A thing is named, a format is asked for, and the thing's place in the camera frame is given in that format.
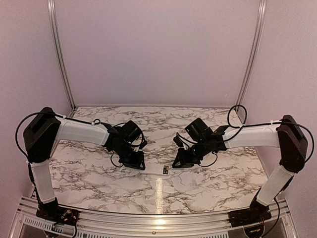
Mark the left aluminium frame post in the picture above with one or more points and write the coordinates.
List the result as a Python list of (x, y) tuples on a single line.
[(59, 53)]

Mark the white remote control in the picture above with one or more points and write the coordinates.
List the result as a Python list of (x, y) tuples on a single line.
[(153, 169)]

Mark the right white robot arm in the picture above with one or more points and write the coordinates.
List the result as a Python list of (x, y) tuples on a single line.
[(285, 134)]

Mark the right aluminium frame post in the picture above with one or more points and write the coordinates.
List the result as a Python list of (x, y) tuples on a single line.
[(256, 41)]

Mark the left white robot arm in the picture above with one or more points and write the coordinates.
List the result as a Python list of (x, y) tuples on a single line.
[(125, 139)]

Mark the front aluminium rail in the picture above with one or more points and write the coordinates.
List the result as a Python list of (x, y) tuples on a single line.
[(100, 224)]

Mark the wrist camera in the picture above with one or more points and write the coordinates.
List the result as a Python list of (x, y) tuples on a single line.
[(140, 146), (177, 139)]

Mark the aluminium frame post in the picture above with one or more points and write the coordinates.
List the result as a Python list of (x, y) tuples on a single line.
[(59, 53), (256, 41)]

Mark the white battery cover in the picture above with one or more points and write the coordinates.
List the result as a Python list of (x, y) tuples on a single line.
[(168, 189)]

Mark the batteries in remote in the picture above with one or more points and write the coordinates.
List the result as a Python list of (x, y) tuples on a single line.
[(165, 170)]

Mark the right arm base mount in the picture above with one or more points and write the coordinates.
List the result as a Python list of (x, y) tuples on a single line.
[(248, 216)]

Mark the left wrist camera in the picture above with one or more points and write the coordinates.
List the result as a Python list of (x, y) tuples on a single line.
[(140, 146)]

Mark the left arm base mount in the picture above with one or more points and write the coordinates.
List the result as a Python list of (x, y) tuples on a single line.
[(59, 215)]

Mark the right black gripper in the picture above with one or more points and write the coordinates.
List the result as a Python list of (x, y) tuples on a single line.
[(181, 157)]

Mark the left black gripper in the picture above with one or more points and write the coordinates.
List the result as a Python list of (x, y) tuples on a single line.
[(136, 163)]

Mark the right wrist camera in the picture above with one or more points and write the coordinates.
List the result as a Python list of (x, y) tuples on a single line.
[(177, 139)]

